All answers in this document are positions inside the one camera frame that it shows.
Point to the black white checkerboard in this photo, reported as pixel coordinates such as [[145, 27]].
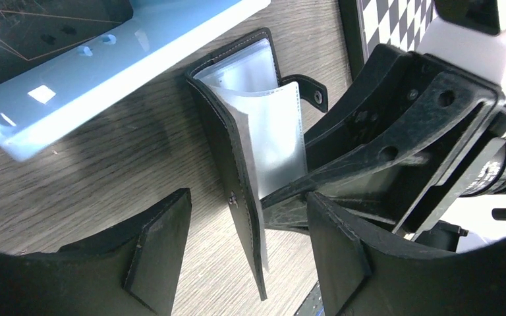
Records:
[[366, 24]]

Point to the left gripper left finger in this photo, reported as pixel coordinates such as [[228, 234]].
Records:
[[130, 268]]

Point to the three-compartment blue purple tray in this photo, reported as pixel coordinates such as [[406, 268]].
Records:
[[64, 62]]

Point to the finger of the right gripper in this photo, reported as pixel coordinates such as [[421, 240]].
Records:
[[376, 99]]

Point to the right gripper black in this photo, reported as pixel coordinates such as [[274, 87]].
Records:
[[450, 143]]

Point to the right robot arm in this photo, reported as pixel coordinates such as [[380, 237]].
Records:
[[465, 38]]

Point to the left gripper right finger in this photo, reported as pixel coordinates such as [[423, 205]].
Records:
[[366, 270]]

